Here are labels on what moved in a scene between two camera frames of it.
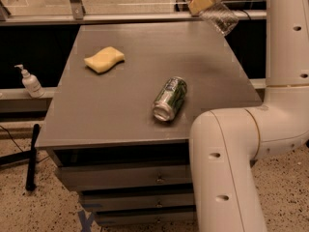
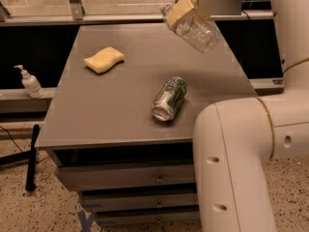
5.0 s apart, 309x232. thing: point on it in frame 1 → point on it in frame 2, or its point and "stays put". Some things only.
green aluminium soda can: (170, 99) stays put
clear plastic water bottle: (220, 16) → (197, 31)
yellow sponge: (104, 59) stays put
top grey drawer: (127, 175) stays put
